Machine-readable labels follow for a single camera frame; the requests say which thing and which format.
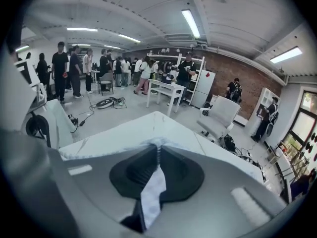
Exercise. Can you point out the group of black hanging helmets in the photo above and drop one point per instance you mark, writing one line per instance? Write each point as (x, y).
(313, 142)

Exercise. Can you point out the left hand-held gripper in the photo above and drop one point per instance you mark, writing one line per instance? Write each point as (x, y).
(27, 76)

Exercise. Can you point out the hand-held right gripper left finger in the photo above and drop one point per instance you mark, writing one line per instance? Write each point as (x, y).
(131, 172)

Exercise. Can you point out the blue checked shirt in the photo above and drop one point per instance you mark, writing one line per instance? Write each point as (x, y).
(153, 202)

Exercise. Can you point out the black oval floor device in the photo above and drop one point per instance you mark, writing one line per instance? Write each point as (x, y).
(105, 103)

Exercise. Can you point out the white side table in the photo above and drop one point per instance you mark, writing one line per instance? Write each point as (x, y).
(166, 87)

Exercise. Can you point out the white refrigerator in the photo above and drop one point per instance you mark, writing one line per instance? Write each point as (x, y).
(201, 88)

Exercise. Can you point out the black framed window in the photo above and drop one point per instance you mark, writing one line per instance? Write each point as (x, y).
(307, 123)

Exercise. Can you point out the white office chair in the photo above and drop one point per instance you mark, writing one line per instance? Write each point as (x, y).
(223, 110)

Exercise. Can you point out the black equipment bag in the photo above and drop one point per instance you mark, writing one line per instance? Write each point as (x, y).
(229, 141)

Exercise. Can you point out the dark blue domed appliance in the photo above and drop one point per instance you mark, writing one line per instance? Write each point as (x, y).
(166, 71)

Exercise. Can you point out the white arched cabinet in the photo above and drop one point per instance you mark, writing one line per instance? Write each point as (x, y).
(268, 93)

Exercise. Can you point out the grey dining chair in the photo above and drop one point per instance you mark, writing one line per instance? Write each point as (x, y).
(106, 78)

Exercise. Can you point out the ceiling tube light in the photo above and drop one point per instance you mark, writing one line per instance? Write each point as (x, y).
(130, 38)
(286, 54)
(190, 23)
(81, 29)

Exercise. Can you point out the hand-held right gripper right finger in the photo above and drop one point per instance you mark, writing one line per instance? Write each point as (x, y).
(183, 175)

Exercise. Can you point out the white shelving unit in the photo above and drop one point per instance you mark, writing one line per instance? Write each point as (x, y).
(171, 56)

